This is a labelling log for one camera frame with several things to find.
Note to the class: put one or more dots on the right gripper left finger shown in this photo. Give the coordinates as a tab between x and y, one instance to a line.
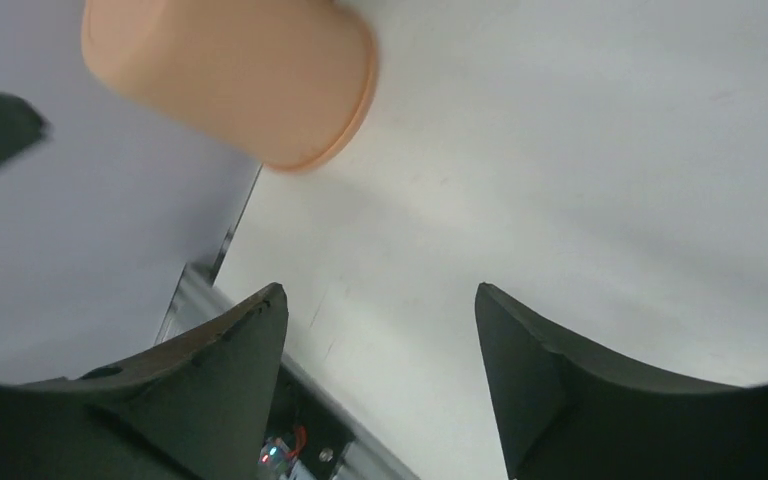
193	407

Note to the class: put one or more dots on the aluminium frame rail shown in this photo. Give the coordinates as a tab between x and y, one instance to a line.
195	302

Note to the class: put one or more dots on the orange plastic bucket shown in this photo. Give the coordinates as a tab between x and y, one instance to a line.
288	83

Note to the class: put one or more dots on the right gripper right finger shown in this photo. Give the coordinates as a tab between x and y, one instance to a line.
567	407

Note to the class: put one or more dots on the small green circuit board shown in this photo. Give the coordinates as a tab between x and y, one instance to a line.
275	456

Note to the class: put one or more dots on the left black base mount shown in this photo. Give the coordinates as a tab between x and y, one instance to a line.
304	420

